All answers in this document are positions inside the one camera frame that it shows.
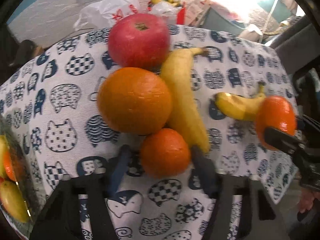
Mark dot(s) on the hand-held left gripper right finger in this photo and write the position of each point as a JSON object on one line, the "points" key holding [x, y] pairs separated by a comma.
{"points": [[205, 173]]}

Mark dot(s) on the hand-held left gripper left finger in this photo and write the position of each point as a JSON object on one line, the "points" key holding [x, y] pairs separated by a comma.
{"points": [[119, 171]]}

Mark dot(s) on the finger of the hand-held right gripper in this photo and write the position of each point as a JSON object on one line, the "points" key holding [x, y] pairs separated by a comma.
{"points": [[280, 137], [307, 122]]}

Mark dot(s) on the large orange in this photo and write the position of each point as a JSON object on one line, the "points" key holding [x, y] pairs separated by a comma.
{"points": [[275, 115], [135, 100]]}

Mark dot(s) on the small tangerine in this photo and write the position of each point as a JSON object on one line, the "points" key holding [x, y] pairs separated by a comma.
{"points": [[165, 152], [10, 167]]}

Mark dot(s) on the short yellow banana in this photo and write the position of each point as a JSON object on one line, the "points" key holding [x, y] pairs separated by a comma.
{"points": [[237, 107]]}

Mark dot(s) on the long yellow banana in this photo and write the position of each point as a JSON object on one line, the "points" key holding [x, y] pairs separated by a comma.
{"points": [[182, 92]]}

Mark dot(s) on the green glass bowl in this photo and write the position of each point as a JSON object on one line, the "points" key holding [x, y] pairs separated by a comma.
{"points": [[21, 165]]}

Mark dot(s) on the red apple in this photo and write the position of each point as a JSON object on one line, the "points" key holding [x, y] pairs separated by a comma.
{"points": [[138, 42]]}

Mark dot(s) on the person's right hand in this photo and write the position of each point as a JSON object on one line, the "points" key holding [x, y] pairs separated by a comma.
{"points": [[306, 200]]}

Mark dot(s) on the cat print tablecloth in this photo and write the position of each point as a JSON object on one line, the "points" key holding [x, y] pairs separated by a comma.
{"points": [[62, 135]]}

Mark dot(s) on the black office chair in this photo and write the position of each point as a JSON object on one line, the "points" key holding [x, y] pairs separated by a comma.
{"points": [[295, 47]]}

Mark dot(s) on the white plastic object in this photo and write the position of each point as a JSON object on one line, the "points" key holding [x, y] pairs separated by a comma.
{"points": [[250, 31]]}

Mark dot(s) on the pink bin liner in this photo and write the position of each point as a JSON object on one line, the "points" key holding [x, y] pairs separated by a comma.
{"points": [[232, 15]]}

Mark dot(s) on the grey trash bin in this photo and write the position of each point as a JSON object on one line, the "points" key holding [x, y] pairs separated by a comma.
{"points": [[217, 20]]}

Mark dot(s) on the beige paper bag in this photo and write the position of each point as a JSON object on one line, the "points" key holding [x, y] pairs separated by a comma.
{"points": [[197, 7]]}

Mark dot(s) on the white plastic shopping bag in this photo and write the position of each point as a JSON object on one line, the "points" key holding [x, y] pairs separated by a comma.
{"points": [[107, 10]]}

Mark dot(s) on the white crumpled plastic bag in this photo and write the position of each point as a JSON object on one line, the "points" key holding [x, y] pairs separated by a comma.
{"points": [[163, 8]]}

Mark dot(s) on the yellow banana peel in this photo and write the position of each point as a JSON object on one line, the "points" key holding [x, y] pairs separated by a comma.
{"points": [[156, 1]]}

